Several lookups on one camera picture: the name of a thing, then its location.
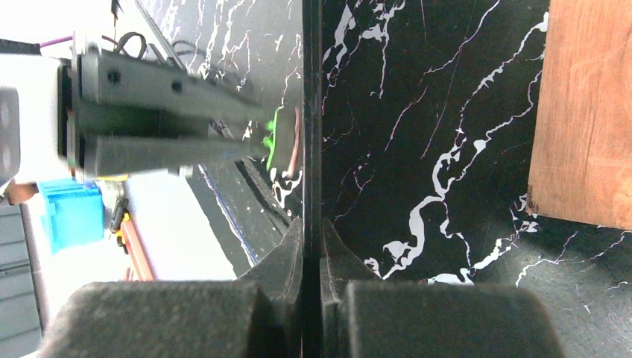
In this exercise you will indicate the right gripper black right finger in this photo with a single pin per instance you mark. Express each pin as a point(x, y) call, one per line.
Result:
point(365, 316)

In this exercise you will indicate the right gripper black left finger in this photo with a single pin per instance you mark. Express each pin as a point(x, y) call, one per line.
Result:
point(256, 315)

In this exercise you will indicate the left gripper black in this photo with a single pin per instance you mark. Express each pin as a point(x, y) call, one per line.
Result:
point(88, 78)

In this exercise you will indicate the green whiteboard eraser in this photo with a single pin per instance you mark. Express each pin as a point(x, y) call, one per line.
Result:
point(285, 142)

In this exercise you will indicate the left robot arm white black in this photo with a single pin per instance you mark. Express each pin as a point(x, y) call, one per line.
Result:
point(105, 113)

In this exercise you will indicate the person hand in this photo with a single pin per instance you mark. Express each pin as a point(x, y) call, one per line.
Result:
point(19, 193)

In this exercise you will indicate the blue plastic bin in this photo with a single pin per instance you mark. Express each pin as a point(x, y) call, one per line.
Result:
point(73, 213)

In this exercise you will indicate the red orange hand tool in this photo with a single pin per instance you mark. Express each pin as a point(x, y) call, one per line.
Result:
point(121, 227)

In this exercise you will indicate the wooden board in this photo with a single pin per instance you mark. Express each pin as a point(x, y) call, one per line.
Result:
point(580, 168)

